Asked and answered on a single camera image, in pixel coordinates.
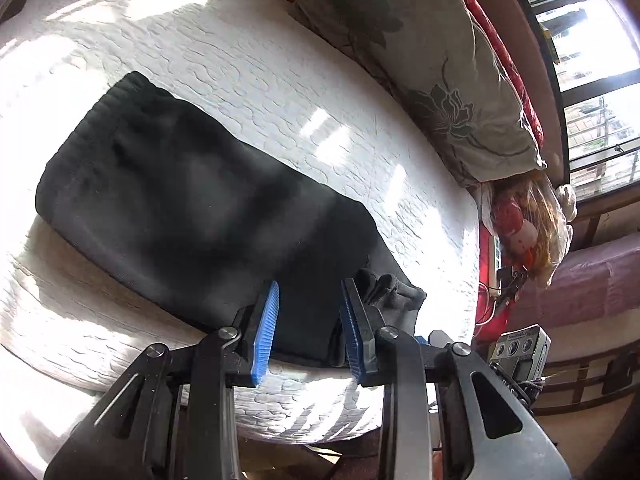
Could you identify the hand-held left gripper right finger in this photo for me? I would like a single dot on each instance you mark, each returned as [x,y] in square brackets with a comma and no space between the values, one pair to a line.
[352,332]

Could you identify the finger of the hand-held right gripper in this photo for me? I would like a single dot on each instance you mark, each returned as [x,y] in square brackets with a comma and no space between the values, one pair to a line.
[437,338]

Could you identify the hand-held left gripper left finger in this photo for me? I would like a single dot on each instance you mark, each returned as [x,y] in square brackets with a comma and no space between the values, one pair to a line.
[265,332]

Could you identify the black pants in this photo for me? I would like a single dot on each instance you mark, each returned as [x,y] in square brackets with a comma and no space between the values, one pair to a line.
[200,210]

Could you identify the white power strip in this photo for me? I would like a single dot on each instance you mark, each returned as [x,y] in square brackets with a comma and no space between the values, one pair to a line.
[498,265]

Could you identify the pink covered bench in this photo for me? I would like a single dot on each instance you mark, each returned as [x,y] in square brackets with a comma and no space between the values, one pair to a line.
[590,290]

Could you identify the doll in plastic bag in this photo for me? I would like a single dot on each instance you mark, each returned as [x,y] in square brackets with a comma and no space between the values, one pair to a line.
[530,220]

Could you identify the white quilted mattress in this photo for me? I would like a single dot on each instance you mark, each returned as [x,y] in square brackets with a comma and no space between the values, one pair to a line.
[300,90]

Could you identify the grey floral pillow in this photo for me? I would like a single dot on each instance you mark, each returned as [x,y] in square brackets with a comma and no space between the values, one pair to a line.
[430,60]

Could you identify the red floral blanket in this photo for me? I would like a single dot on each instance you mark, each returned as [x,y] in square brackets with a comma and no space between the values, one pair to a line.
[505,50]

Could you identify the window with dark frame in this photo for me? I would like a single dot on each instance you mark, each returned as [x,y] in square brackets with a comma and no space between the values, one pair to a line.
[595,75]

